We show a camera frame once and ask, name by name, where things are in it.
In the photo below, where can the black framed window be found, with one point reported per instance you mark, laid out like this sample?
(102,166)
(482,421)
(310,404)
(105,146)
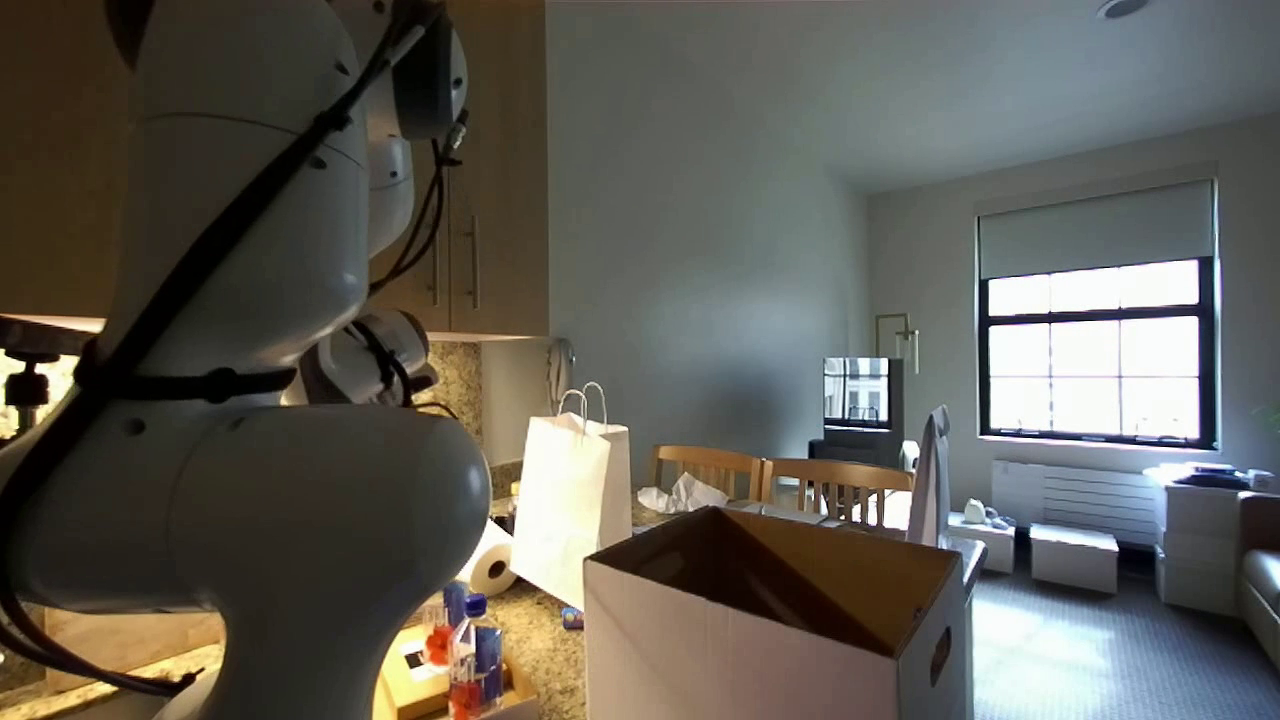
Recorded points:
(1100,354)

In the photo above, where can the small tan box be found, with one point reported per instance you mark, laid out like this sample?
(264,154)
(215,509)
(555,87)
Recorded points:
(406,687)

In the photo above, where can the black camera stand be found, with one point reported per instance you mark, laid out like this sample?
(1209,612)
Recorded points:
(25,386)

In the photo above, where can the white drawer cabinet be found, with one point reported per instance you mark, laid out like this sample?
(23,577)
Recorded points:
(1201,547)

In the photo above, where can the grey sofa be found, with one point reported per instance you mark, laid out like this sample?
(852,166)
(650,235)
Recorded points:
(1261,584)

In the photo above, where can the white paper shopping bag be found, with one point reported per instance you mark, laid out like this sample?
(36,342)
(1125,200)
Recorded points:
(565,505)

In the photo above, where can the white cardboard storage box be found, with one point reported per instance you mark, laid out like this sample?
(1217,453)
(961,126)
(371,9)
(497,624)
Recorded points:
(692,655)

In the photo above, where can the wooden dining chair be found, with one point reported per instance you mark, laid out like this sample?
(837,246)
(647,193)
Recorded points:
(840,481)
(715,470)

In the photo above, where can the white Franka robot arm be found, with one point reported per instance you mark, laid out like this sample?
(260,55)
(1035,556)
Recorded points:
(240,505)

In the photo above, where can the white hanging cloth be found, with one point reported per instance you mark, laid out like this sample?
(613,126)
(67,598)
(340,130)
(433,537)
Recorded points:
(928,481)

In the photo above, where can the ceiling smoke detector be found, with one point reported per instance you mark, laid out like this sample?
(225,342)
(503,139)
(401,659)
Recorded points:
(1123,9)

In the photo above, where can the lit flat screen monitor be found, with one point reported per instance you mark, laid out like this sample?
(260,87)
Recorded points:
(852,389)

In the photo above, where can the dark TV stand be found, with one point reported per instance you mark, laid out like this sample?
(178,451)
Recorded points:
(852,447)

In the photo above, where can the white roller blind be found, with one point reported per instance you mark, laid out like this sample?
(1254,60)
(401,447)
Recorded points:
(1100,226)

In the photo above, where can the white storage cube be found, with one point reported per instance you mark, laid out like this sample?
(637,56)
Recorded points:
(1072,556)
(987,541)

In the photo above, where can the crumpled white plastic bag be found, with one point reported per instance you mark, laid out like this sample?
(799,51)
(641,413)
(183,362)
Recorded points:
(680,501)

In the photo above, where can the clear water bottle blue cap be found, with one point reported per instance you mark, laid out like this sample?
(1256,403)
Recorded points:
(441,647)
(469,687)

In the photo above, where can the white paper towel roll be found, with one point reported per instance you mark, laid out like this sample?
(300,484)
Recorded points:
(497,565)

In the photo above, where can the white wall radiator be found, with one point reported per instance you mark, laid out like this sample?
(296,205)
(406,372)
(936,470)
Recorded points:
(1083,501)

